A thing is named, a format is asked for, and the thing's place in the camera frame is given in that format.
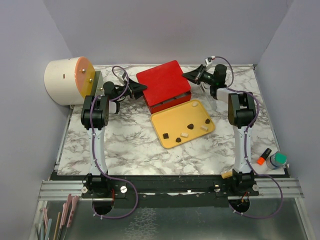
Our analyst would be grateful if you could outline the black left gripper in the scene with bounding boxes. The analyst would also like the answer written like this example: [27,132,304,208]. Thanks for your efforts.
[114,76,147,101]

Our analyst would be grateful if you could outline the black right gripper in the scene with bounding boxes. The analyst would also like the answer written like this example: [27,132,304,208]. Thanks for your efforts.
[182,65,216,86]

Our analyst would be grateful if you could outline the clear and metal tongs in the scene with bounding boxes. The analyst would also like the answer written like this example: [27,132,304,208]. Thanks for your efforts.
[199,82,217,109]

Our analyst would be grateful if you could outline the red chocolate box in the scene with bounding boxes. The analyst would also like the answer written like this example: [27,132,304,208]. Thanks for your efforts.
[148,91,192,114]

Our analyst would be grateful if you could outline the red box lid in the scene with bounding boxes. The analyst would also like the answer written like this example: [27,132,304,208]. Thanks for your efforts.
[136,60,191,106]

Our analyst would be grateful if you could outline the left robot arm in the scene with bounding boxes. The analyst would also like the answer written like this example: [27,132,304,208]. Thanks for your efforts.
[80,79,147,179]

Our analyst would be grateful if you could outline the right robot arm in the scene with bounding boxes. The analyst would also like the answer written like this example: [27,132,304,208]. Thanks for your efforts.
[182,64,260,176]

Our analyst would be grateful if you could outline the grey green drawer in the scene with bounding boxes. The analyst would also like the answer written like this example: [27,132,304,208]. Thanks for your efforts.
[90,71,104,96]

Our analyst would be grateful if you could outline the yellow plastic tray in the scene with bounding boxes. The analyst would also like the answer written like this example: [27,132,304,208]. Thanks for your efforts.
[150,99,216,149]

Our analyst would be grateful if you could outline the white cylindrical container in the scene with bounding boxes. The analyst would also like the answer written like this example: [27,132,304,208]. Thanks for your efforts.
[44,56,95,106]

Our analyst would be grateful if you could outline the orange highlighter pen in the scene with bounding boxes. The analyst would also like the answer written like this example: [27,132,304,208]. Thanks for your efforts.
[256,148,272,165]

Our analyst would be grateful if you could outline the green lid jar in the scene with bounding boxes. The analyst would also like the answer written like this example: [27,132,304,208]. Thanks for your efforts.
[265,151,288,170]

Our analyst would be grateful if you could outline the pink tool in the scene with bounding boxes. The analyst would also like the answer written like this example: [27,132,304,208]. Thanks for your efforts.
[59,194,79,229]

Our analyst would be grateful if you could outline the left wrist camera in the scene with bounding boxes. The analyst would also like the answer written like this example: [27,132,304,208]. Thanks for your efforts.
[117,70,127,83]

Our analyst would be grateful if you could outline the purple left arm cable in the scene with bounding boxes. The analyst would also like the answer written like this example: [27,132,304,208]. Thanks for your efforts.
[88,65,139,221]

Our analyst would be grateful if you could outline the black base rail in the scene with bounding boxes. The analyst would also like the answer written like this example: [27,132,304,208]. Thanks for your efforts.
[48,174,261,209]

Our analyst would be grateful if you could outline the aluminium frame rail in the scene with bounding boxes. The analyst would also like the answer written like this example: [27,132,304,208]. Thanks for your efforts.
[38,178,304,202]

